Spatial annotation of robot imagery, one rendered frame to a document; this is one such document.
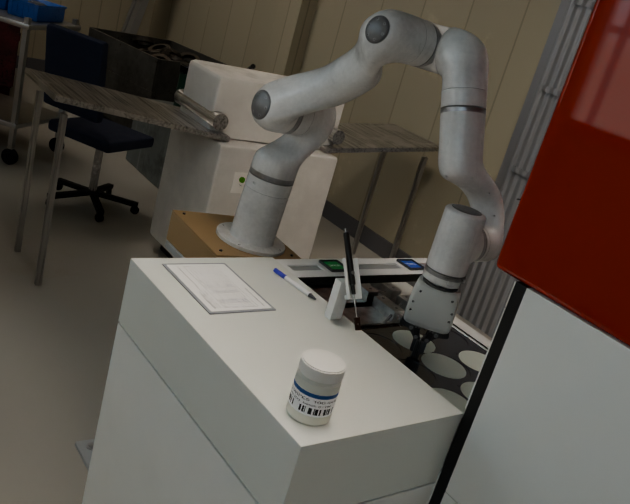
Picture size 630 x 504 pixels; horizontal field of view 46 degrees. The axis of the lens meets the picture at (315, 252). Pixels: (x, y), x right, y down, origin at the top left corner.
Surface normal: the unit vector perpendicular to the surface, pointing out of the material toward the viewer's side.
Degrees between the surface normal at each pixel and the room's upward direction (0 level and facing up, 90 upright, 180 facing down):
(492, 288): 90
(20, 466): 0
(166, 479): 90
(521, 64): 90
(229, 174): 90
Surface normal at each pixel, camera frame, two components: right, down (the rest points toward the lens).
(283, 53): -0.79, -0.01
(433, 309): -0.20, 0.33
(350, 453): 0.56, 0.43
